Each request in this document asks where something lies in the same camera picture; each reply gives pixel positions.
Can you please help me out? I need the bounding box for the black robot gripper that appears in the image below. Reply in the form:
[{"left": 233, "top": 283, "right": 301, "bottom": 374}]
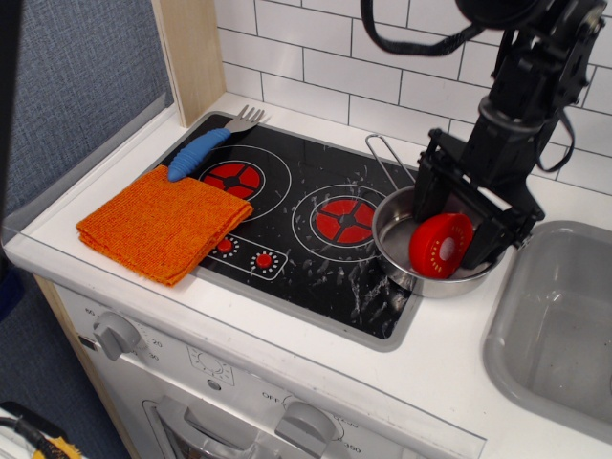
[{"left": 412, "top": 99, "right": 545, "bottom": 270}]

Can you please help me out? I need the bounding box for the red toy tomato half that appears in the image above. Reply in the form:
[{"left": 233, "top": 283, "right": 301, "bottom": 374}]
[{"left": 408, "top": 213, "right": 473, "bottom": 279}]

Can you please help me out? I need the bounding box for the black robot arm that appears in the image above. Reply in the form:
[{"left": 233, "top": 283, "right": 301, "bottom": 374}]
[{"left": 412, "top": 1, "right": 607, "bottom": 269}]

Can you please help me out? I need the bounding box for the silver metal pan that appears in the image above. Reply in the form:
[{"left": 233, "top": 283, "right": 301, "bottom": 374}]
[{"left": 365, "top": 134, "right": 505, "bottom": 298}]

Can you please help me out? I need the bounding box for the black toy stovetop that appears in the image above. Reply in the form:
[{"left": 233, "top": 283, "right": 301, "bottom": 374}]
[{"left": 191, "top": 125, "right": 418, "bottom": 352}]

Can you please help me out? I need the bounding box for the grey toy sink basin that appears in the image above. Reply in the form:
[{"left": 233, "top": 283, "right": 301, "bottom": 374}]
[{"left": 484, "top": 221, "right": 611, "bottom": 443}]

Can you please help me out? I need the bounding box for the grey right oven knob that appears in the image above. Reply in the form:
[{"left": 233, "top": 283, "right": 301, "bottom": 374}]
[{"left": 274, "top": 402, "right": 339, "bottom": 458}]

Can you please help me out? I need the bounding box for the grey oven knob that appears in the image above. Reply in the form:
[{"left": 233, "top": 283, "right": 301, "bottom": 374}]
[
  {"left": 274, "top": 402, "right": 339, "bottom": 458},
  {"left": 93, "top": 312, "right": 141, "bottom": 361}
]

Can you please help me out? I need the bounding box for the orange knitted cloth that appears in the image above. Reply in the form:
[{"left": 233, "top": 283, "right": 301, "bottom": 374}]
[{"left": 76, "top": 165, "right": 252, "bottom": 287}]

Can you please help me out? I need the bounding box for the white toy oven front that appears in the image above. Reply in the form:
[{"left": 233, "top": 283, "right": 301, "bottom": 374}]
[{"left": 57, "top": 288, "right": 485, "bottom": 458}]

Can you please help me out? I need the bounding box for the grey left oven knob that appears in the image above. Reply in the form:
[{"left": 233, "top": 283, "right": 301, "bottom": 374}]
[{"left": 93, "top": 312, "right": 141, "bottom": 361}]

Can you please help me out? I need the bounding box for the yellow cloth at corner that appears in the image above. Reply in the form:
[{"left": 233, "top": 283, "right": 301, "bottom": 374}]
[{"left": 32, "top": 437, "right": 83, "bottom": 459}]

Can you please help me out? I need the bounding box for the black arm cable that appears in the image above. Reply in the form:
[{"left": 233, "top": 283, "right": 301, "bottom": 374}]
[{"left": 359, "top": 0, "right": 484, "bottom": 58}]

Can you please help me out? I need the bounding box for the blue handled toy fork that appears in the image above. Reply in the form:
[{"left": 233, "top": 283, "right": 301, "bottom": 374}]
[{"left": 167, "top": 105, "right": 265, "bottom": 183}]

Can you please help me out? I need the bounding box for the light wooden post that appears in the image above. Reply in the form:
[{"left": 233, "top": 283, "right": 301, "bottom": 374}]
[{"left": 151, "top": 0, "right": 227, "bottom": 128}]

